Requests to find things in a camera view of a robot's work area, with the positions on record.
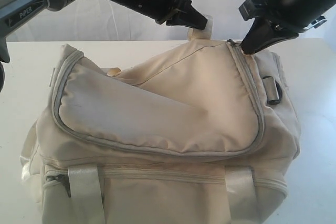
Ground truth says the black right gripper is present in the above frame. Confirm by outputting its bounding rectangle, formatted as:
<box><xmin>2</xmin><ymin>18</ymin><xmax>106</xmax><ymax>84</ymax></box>
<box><xmin>239</xmin><ymin>0</ymin><xmax>327</xmax><ymax>54</ymax></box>

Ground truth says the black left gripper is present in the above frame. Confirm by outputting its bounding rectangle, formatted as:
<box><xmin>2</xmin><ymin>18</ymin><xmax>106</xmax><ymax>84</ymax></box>
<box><xmin>115</xmin><ymin>0</ymin><xmax>207</xmax><ymax>30</ymax></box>

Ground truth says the beige canvas duffel bag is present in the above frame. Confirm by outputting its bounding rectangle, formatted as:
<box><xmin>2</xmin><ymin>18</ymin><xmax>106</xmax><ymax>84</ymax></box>
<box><xmin>17</xmin><ymin>31</ymin><xmax>300</xmax><ymax>224</ymax></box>

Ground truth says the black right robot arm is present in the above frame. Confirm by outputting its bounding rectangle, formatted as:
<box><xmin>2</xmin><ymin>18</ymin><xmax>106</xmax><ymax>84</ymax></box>
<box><xmin>239</xmin><ymin>0</ymin><xmax>335</xmax><ymax>55</ymax></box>

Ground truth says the white backdrop curtain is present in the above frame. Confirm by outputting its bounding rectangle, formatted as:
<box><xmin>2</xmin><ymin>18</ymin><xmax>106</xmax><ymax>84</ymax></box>
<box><xmin>0</xmin><ymin>0</ymin><xmax>336</xmax><ymax>43</ymax></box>

